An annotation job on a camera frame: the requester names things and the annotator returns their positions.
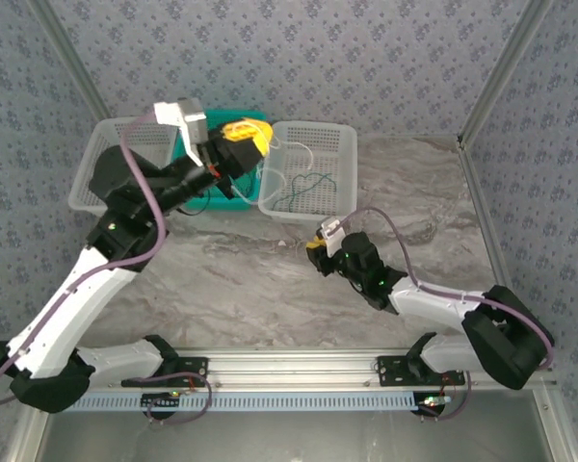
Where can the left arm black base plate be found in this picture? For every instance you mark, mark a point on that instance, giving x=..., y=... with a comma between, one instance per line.
x=192, y=370

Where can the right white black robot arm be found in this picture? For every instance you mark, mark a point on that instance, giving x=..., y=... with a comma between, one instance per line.
x=428, y=303

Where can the teal perforated plastic basket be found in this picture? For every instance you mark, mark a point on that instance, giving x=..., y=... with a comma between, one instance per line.
x=217, y=207

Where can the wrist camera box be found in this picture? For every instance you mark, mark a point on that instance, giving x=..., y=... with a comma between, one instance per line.
x=330, y=231
x=188, y=120

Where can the white perforated plastic basket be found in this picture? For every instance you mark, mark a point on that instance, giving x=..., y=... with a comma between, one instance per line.
x=111, y=132
x=308, y=192

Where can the aluminium frame post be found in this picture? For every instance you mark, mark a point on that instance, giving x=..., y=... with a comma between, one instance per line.
x=72, y=62
x=506, y=67

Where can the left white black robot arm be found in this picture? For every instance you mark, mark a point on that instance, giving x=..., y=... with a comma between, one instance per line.
x=77, y=289

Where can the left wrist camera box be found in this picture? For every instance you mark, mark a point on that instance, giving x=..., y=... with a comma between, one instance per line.
x=188, y=120

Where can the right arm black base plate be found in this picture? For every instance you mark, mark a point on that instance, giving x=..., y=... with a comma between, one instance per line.
x=392, y=370

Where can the small black controller board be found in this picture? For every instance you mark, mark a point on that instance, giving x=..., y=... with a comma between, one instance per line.
x=161, y=402
x=431, y=403

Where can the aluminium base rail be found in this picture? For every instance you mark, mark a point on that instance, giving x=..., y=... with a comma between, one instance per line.
x=289, y=370

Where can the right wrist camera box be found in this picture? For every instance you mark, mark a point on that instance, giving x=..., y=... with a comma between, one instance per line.
x=330, y=231

